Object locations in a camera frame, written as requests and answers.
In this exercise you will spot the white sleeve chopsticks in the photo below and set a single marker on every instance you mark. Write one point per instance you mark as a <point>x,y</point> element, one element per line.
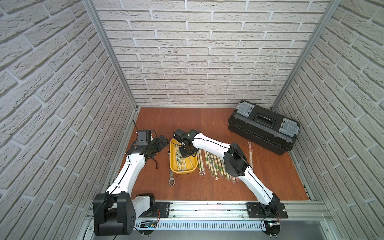
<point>218,166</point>

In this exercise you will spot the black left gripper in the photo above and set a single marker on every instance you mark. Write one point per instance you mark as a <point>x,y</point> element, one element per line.
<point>159,143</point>

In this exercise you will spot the green label wrapped chopsticks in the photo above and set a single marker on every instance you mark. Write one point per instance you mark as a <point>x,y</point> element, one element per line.
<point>201,163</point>

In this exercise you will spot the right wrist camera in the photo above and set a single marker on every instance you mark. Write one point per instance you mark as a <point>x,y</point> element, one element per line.
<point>180,136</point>

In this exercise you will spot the long plain chopsticks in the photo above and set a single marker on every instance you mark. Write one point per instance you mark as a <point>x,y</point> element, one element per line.
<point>206,159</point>

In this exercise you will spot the aluminium mounting rail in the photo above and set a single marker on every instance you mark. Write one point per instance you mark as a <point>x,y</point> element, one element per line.
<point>228,216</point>

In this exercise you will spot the black plastic toolbox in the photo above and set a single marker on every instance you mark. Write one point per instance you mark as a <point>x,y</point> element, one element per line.
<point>263,127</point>

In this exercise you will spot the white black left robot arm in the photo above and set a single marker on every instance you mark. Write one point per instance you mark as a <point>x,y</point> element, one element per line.
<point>115,212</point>

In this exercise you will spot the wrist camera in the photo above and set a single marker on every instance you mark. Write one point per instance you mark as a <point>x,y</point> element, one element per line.
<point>180,136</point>
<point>144,137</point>

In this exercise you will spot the yellow plastic storage box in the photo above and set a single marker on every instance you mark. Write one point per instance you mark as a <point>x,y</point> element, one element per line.
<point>178,164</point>

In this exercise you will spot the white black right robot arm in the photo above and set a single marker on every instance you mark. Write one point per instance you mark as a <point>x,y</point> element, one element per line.
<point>235,162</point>

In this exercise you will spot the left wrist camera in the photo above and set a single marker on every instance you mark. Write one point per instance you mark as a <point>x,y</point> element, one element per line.
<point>144,137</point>

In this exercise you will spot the panda chopsticks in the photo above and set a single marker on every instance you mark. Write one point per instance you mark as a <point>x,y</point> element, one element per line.
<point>213,166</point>

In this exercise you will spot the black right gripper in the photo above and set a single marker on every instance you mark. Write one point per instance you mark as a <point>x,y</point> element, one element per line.
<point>183,154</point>

